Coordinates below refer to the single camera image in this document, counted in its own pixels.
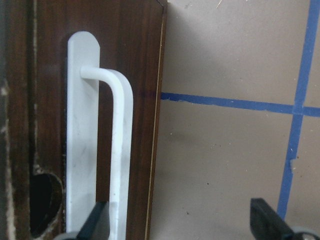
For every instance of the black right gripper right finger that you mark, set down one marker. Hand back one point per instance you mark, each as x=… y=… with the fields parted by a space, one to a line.
x=266 y=224

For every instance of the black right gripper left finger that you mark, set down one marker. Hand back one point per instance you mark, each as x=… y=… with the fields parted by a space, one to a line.
x=97 y=225

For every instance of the dark wooden drawer cabinet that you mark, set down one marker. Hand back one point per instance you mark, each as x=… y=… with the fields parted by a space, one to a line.
x=33 y=61

